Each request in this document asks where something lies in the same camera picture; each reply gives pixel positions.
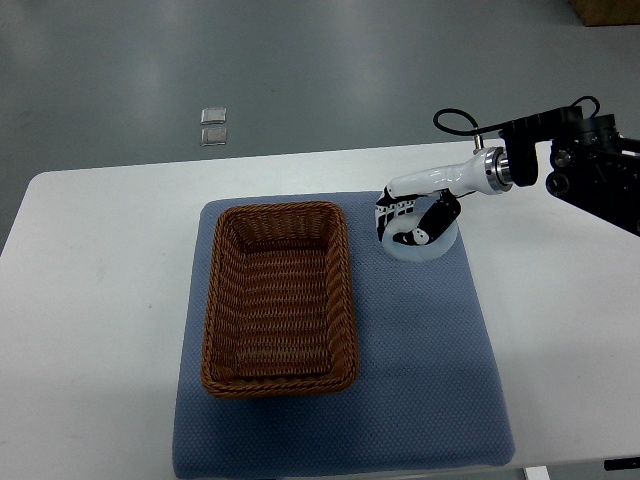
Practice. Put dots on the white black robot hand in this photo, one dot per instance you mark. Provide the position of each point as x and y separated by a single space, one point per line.
416 210

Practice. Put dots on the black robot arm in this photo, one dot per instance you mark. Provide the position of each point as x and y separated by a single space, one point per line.
594 168

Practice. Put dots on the brown wicker basket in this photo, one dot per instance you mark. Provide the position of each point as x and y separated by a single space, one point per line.
280 317

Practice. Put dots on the brown cardboard box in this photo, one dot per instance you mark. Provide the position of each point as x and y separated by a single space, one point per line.
607 12

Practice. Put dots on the blue fabric mat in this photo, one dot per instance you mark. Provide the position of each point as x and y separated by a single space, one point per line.
428 394

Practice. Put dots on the upper metal floor plate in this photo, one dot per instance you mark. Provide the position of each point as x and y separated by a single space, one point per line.
213 115

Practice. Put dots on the black table bracket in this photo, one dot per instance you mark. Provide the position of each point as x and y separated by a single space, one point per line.
622 465

